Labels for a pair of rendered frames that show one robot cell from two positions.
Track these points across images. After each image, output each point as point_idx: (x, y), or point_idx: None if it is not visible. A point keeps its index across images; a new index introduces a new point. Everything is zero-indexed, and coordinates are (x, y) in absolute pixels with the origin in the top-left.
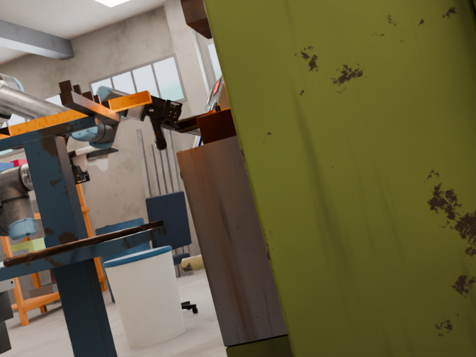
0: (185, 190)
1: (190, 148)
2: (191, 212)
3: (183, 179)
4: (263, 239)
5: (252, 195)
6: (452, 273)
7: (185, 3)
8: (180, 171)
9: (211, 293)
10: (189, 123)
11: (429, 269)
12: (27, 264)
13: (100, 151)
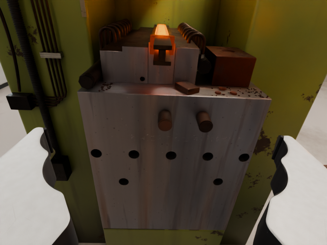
0: (259, 135)
1: (263, 92)
2: (252, 153)
3: (262, 126)
4: (297, 136)
5: (307, 115)
6: None
7: None
8: (264, 118)
9: (234, 204)
10: (165, 51)
11: None
12: None
13: (47, 171)
